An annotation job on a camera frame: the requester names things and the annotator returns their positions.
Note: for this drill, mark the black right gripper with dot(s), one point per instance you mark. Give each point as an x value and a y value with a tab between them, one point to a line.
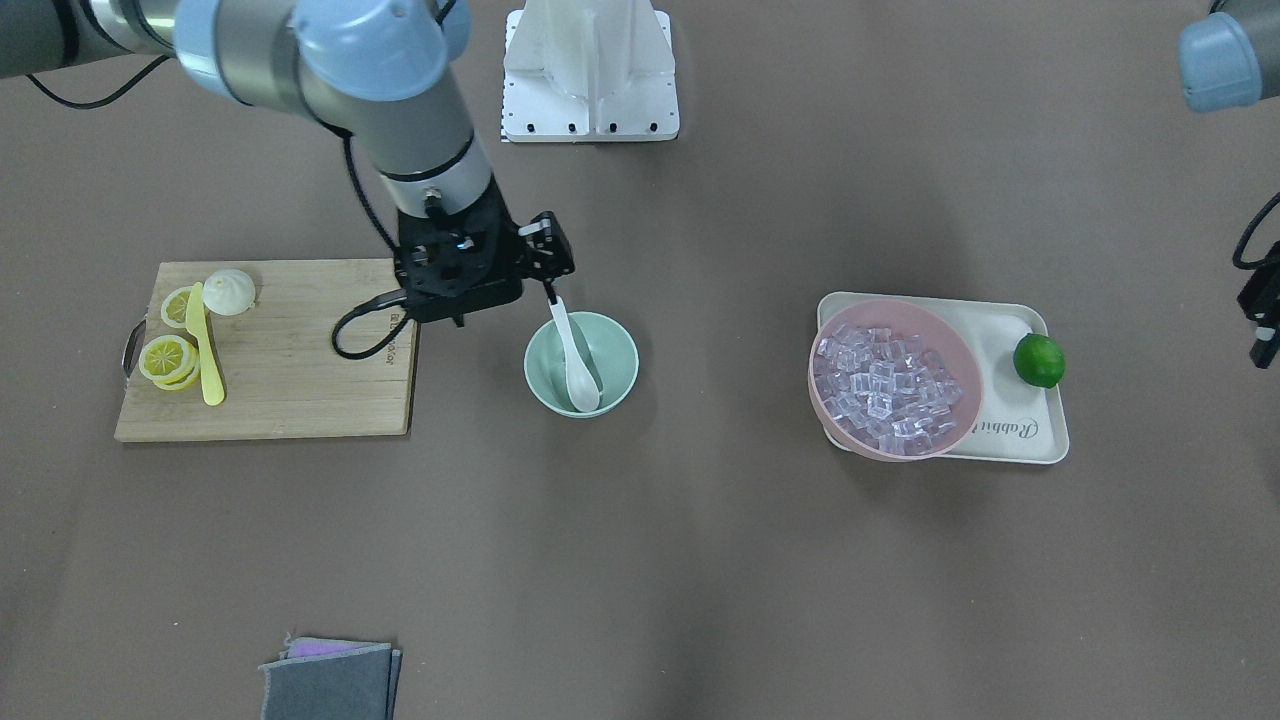
549	252

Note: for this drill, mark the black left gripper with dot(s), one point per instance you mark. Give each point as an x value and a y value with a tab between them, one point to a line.
1262	300

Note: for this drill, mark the white ceramic spoon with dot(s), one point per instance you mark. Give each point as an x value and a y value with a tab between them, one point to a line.
580	384

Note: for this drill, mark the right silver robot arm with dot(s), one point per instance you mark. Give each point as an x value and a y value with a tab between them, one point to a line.
376	73

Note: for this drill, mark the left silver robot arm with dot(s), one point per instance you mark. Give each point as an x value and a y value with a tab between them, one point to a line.
1230	59

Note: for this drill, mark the mint green bowl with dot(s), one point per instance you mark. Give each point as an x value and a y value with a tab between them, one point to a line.
609	351

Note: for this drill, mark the pile of clear ice cubes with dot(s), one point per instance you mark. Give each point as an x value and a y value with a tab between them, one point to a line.
887	391

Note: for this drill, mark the pink bowl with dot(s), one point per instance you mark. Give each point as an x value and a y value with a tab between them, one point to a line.
909	319

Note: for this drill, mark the green lime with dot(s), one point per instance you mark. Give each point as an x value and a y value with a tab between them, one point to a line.
1039	361

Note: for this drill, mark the cream rectangular rabbit tray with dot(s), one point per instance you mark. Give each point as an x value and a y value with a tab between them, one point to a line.
1015	422

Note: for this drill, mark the bamboo cutting board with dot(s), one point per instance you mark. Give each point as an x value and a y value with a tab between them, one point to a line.
280	373

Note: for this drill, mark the yellow plastic knife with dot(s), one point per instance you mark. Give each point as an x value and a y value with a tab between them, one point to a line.
197	326

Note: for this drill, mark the lemon slice near bun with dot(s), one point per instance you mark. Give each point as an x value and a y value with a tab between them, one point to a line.
173	309

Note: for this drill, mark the grey folded cloth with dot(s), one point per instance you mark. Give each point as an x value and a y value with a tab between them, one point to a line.
321	678

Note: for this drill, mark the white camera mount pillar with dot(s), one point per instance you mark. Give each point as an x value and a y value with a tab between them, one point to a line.
589	72

